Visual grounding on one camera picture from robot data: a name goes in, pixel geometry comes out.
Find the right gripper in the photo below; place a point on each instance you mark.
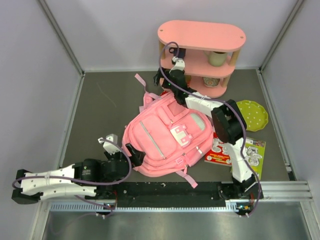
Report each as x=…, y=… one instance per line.
x=157, y=78

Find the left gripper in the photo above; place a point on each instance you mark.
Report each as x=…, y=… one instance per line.
x=137, y=157

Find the pink student backpack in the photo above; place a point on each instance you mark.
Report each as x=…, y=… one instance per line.
x=172, y=136

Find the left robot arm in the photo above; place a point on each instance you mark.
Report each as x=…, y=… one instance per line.
x=88, y=180

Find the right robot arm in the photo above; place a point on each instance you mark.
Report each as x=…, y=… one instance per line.
x=228, y=123

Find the orange cup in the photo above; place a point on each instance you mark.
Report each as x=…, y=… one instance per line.
x=188, y=79

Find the dark blue mug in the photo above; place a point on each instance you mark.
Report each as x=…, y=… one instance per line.
x=177, y=52

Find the patterned flower-shaped bowl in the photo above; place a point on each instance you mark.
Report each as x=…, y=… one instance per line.
x=211, y=82

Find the pink three-tier wooden shelf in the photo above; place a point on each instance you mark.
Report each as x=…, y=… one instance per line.
x=197, y=37

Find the beige ceramic mug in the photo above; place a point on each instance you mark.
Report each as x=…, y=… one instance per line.
x=216, y=58

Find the red cartoon book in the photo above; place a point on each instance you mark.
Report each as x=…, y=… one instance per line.
x=218, y=154

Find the green polka dot plate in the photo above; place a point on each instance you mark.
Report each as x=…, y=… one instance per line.
x=254, y=114

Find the green cartoon book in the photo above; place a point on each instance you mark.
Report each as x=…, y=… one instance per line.
x=254, y=152

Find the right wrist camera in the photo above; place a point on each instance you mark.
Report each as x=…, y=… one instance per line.
x=178, y=64

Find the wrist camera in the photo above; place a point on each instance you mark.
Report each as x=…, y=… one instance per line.
x=110, y=144
x=178, y=64

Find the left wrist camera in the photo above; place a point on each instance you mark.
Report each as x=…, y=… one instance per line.
x=110, y=144

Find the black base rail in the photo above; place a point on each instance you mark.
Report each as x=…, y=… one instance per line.
x=173, y=194

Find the white cable duct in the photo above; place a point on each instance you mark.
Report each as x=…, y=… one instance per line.
x=103, y=207

